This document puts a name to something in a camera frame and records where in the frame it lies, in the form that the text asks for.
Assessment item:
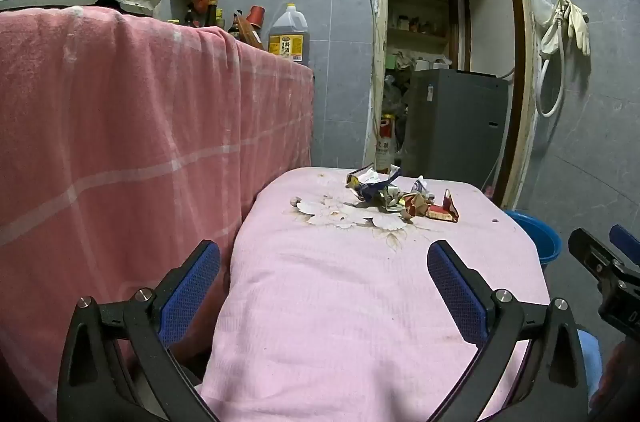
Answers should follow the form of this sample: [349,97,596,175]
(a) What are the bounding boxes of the wooden storage shelf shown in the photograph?
[387,0,457,69]

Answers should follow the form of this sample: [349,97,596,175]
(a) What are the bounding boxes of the foil snack wrapper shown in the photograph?
[425,189,459,223]

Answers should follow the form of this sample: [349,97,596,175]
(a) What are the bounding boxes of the cream rubber gloves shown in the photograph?
[540,0,592,56]

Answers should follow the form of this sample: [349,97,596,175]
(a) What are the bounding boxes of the white shower hose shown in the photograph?
[536,2,569,118]

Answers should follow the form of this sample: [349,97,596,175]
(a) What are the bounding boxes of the large oil jug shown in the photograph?
[268,3,309,64]

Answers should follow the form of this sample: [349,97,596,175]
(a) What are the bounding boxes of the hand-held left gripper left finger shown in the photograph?
[56,239,221,422]

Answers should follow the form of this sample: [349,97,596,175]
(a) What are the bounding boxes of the pink checked cloth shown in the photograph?
[0,6,315,422]

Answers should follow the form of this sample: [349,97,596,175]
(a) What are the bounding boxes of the wooden door frame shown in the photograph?
[367,0,540,210]

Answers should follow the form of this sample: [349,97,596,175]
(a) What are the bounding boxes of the brown packet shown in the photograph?
[235,10,265,51]

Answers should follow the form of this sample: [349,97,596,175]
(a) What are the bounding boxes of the person's blue jeans leg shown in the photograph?
[575,329,604,399]

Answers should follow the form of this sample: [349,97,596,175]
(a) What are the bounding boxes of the blue white wrapper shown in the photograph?
[346,163,402,204]

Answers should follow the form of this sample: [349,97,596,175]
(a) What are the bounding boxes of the pink floral blanket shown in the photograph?
[200,166,553,422]

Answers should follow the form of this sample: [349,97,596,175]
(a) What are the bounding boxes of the grey washing machine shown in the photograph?
[402,69,510,184]

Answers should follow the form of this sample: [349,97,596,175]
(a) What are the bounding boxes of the blue plastic bucket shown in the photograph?
[502,209,563,265]

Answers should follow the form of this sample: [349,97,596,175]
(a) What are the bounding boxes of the white red sack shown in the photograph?
[375,115,402,175]

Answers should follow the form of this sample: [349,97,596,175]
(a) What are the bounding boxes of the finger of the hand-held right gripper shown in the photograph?
[609,225,640,275]
[568,228,628,288]

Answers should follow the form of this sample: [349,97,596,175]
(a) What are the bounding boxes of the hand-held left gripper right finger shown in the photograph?
[426,239,590,422]

